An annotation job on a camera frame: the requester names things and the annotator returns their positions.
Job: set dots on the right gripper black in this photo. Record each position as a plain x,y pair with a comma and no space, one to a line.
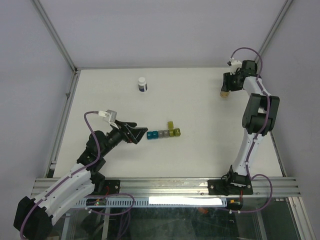
226,85

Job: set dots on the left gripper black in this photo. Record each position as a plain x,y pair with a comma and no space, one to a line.
134,133

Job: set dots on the clear jar orange pills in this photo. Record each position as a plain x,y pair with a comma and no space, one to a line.
224,94

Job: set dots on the weekly pill organizer strip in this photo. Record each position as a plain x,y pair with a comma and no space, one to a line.
170,132

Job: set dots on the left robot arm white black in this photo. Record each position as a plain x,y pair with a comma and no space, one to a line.
35,217

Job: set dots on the white blue pill bottle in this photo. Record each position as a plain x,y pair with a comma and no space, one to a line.
142,84

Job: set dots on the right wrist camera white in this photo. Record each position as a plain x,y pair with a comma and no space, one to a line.
234,65

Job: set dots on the white slotted cable duct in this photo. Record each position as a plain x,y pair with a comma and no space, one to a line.
153,202

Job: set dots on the right aluminium frame post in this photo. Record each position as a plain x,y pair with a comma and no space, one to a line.
287,4

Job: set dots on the aluminium frame post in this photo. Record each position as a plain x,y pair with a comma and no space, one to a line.
287,4
38,6

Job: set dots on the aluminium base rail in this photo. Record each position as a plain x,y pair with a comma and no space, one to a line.
200,187

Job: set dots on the left aluminium frame post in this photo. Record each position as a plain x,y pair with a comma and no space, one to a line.
38,6

